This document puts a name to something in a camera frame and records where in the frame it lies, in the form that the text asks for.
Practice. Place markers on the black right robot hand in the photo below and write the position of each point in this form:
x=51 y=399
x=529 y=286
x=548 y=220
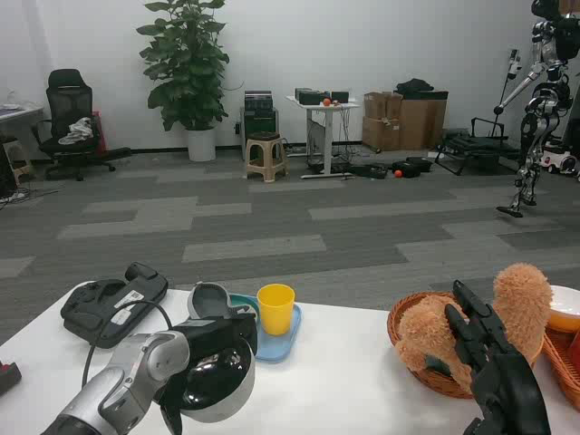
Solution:
x=498 y=376

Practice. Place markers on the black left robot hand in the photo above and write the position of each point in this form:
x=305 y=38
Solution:
x=226 y=333

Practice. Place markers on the shiny metal bowl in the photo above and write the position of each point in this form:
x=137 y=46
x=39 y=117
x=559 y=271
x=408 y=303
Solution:
x=238 y=392

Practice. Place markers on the grey bowl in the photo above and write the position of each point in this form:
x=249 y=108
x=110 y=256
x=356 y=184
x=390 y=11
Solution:
x=208 y=303

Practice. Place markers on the white and orange bowl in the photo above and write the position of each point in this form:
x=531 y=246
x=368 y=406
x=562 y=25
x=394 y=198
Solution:
x=566 y=308

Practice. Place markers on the teal plate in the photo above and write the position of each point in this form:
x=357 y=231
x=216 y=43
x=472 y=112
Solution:
x=247 y=304

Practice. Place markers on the yellow plastic cup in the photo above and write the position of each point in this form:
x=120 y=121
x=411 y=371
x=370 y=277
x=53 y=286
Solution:
x=275 y=312

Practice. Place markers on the light blue plastic tray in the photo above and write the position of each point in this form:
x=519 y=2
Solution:
x=278 y=346

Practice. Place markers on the wicker basket with red lining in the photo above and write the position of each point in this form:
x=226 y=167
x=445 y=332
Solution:
x=562 y=371

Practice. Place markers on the round wicker basket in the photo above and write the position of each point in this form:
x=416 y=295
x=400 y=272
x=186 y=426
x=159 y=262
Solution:
x=435 y=385

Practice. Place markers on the brown plush teddy toy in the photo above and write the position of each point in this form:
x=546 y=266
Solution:
x=426 y=331

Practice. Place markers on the black battery pack device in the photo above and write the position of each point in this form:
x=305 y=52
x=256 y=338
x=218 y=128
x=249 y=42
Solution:
x=99 y=312

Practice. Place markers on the white plant pot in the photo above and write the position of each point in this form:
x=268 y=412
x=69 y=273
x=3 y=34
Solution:
x=201 y=145

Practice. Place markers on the beige plastic stool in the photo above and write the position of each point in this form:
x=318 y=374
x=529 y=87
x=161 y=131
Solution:
x=266 y=147

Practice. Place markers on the flat black floor case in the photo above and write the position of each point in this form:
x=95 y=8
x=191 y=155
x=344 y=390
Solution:
x=369 y=171

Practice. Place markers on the dark green black cabinet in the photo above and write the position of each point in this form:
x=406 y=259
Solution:
x=259 y=120

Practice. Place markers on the yellow black remote controller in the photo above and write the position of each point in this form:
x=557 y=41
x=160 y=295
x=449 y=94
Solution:
x=9 y=378

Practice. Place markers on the white wheeled robot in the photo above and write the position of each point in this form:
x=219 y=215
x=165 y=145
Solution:
x=562 y=161

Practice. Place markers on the black floor case pair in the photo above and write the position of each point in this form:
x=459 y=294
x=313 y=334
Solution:
x=412 y=167

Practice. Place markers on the black folding bed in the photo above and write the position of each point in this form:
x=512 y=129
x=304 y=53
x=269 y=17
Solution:
x=476 y=147

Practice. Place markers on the black striped equipment case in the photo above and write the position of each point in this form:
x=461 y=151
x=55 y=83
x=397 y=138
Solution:
x=258 y=99

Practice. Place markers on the red bag behind chair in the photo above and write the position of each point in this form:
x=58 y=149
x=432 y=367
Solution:
x=97 y=131

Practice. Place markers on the small white standing desk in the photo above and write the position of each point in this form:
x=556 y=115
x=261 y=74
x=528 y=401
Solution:
x=328 y=109

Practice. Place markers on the large black box on desk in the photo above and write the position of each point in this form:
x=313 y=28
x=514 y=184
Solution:
x=309 y=97

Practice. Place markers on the low cardboard box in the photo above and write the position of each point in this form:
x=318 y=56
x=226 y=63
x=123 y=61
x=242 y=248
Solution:
x=378 y=133

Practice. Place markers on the crumpled light cloth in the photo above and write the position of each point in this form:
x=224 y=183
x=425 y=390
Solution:
x=78 y=130

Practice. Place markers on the small black box on desk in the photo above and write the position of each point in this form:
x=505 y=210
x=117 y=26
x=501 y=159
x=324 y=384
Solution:
x=340 y=97

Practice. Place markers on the large cardboard box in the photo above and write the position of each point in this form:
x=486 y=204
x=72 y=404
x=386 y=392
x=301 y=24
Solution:
x=421 y=124

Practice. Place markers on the tall green potted plant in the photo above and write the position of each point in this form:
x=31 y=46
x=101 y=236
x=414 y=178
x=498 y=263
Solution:
x=186 y=63

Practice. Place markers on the pale stool under desk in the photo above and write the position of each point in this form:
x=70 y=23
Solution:
x=18 y=156

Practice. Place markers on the small open cardboard box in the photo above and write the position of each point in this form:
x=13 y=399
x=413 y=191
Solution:
x=380 y=105

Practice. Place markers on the standing silver humanoid robot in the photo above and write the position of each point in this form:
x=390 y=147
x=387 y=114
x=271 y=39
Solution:
x=544 y=104

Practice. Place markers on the black office chair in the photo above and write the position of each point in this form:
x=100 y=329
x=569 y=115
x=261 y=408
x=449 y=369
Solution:
x=70 y=97

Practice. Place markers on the black bag on boxes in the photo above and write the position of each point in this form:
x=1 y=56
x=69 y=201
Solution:
x=417 y=87

